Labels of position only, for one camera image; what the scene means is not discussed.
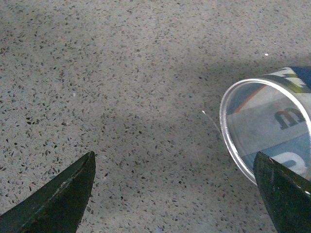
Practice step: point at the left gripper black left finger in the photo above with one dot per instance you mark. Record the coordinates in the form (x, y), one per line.
(58, 206)

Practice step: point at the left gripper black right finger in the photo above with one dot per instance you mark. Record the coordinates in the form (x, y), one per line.
(286, 195)

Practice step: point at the Wilson tennis ball can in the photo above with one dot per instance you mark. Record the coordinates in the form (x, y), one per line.
(269, 114)

